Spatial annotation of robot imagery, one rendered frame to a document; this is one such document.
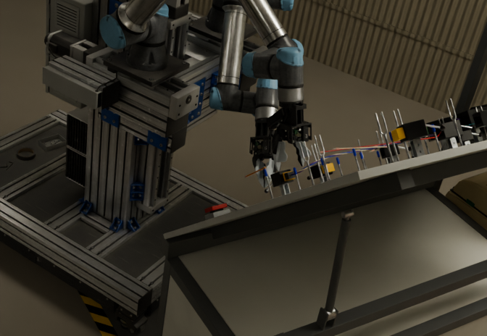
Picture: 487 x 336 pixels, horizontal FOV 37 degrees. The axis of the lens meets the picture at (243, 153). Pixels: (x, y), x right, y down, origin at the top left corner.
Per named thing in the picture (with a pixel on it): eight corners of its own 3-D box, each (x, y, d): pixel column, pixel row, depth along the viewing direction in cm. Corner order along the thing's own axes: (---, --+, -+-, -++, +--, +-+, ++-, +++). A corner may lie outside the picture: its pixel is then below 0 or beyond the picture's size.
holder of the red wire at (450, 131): (486, 148, 233) (477, 115, 234) (451, 156, 229) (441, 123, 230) (477, 150, 238) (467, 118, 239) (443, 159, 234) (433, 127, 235)
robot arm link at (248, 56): (261, 70, 227) (291, 72, 221) (240, 80, 219) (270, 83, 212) (259, 45, 224) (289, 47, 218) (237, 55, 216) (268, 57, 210)
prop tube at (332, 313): (319, 316, 191) (338, 216, 176) (327, 313, 192) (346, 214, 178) (327, 324, 188) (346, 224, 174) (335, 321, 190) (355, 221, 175)
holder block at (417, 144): (456, 149, 173) (445, 113, 174) (413, 161, 171) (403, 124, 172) (448, 152, 178) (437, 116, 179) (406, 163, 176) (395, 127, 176)
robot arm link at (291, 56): (283, 45, 215) (309, 47, 210) (285, 82, 218) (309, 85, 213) (268, 49, 209) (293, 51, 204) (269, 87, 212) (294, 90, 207)
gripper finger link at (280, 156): (279, 173, 213) (287, 143, 212) (268, 169, 218) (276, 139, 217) (288, 175, 215) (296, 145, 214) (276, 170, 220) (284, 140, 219)
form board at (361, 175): (432, 170, 291) (430, 166, 291) (685, 98, 203) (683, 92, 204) (164, 239, 231) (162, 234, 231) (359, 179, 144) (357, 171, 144)
